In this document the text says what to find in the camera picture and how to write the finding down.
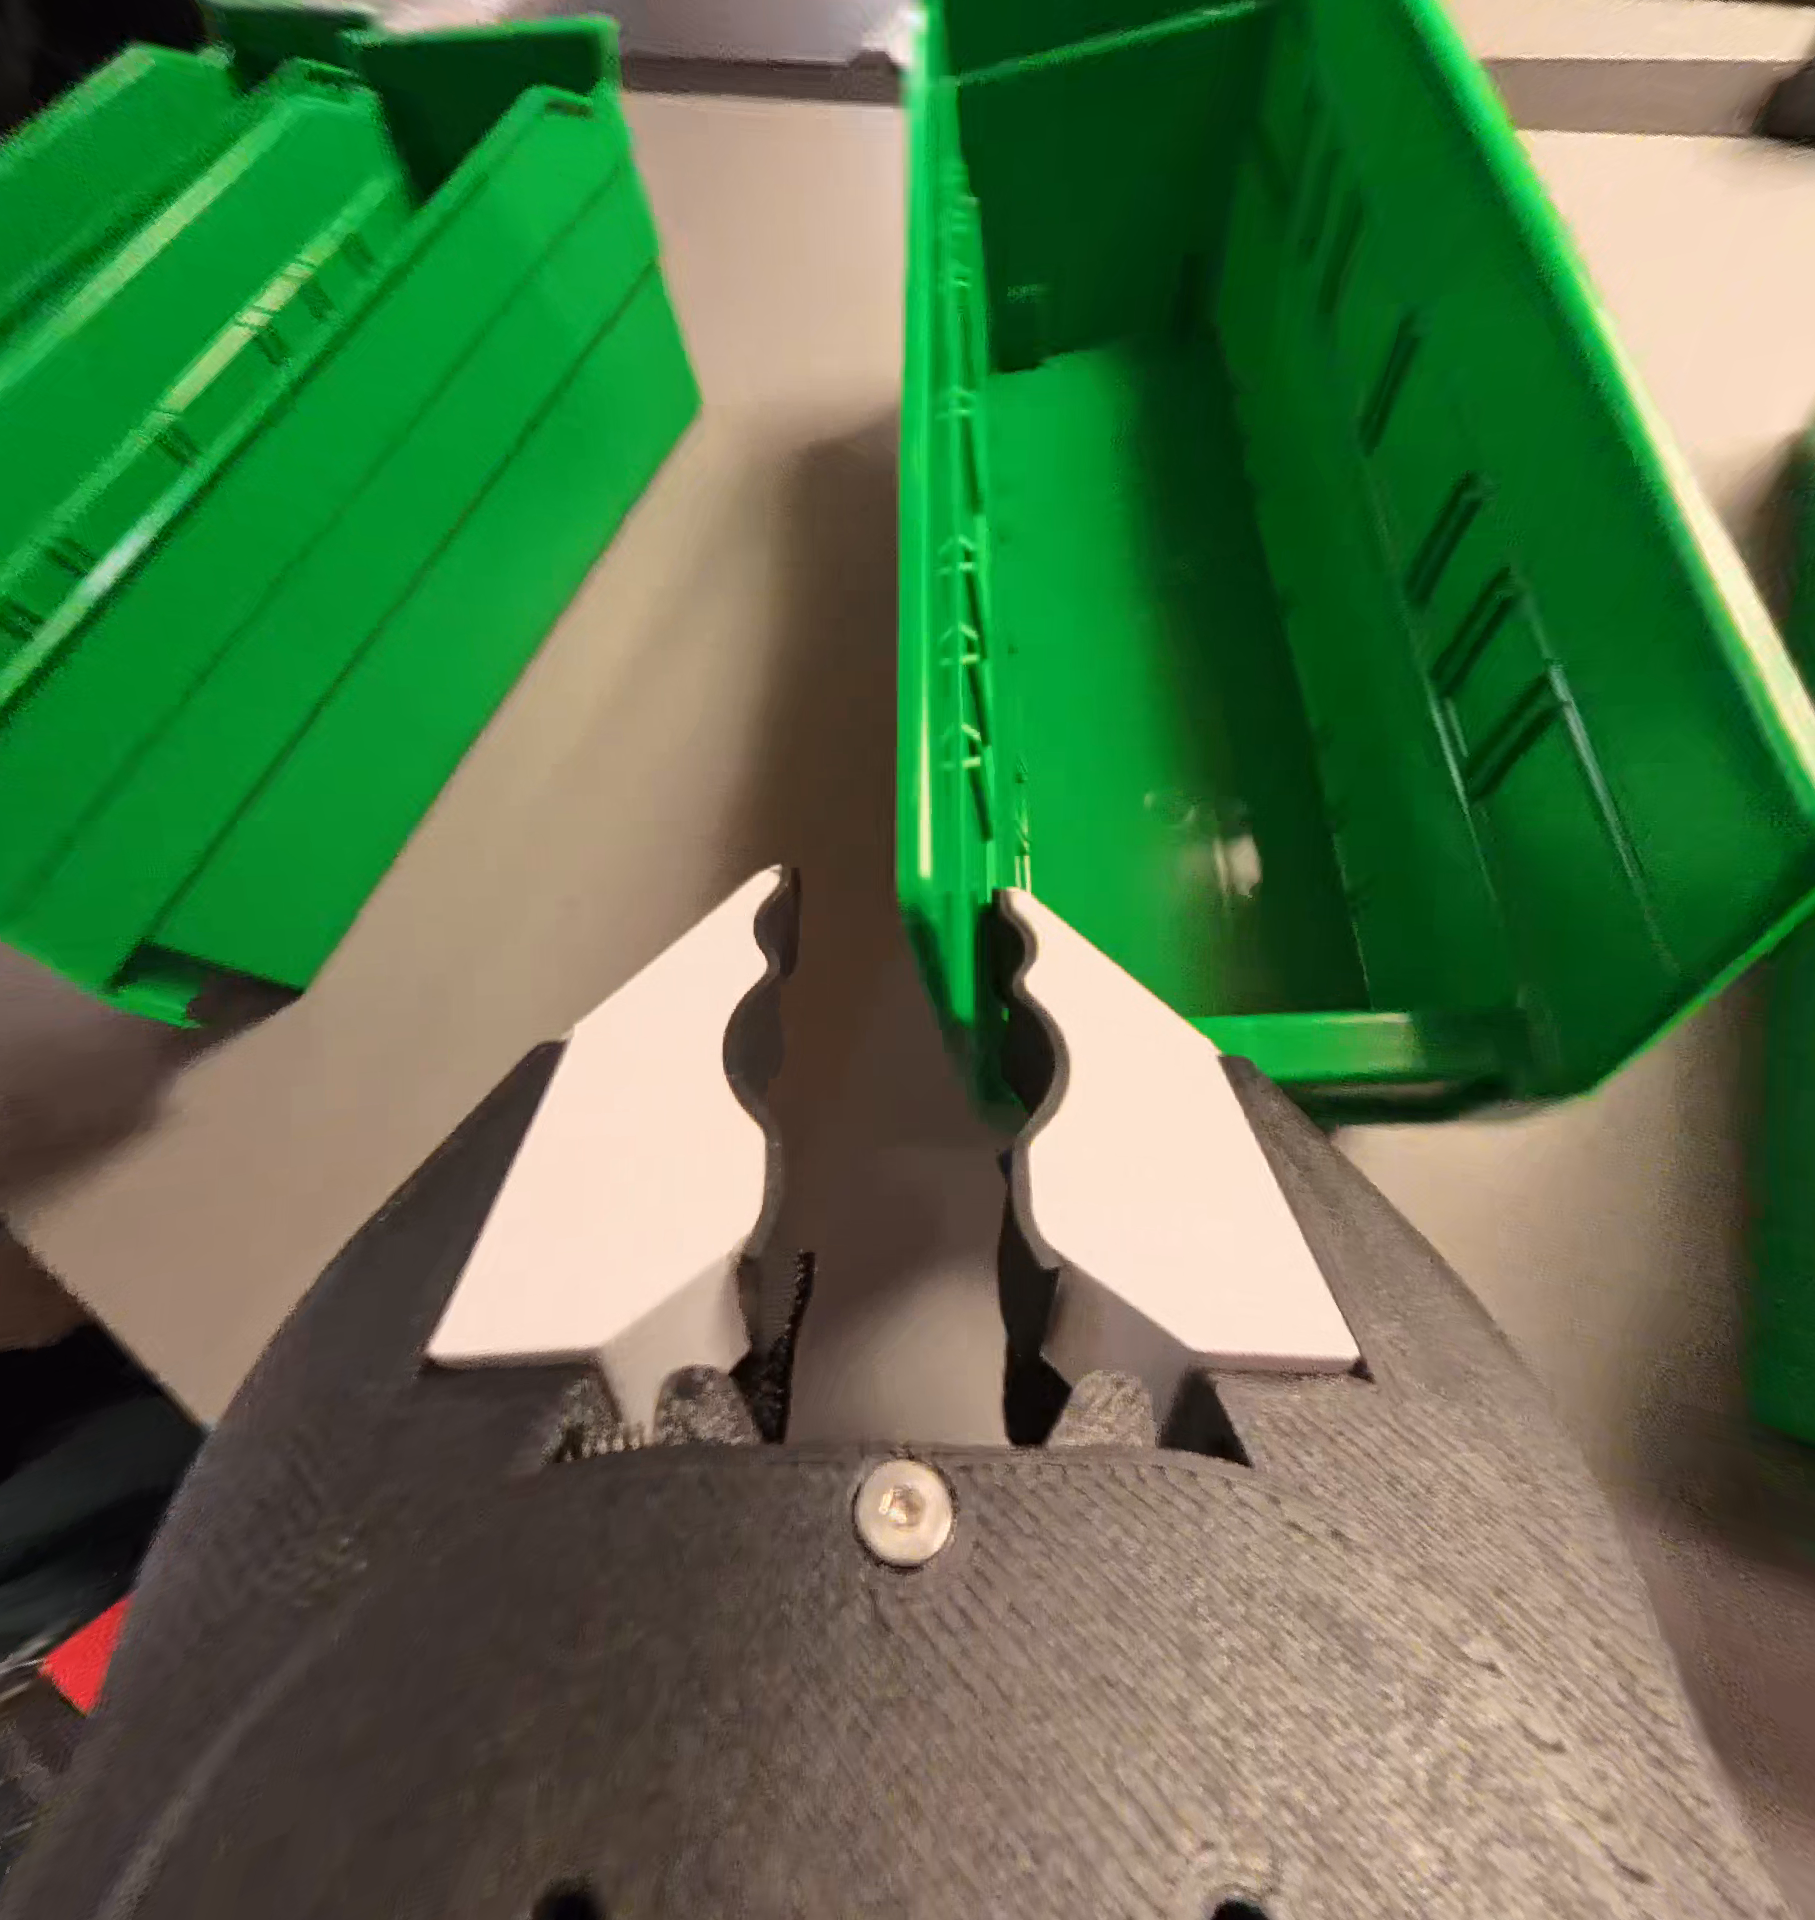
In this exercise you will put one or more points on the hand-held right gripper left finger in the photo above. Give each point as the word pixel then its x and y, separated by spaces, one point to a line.
pixel 607 1202

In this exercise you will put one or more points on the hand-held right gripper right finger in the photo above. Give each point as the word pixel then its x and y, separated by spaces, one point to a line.
pixel 1179 1216

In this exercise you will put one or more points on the red object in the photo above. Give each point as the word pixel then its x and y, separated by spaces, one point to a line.
pixel 91 1651

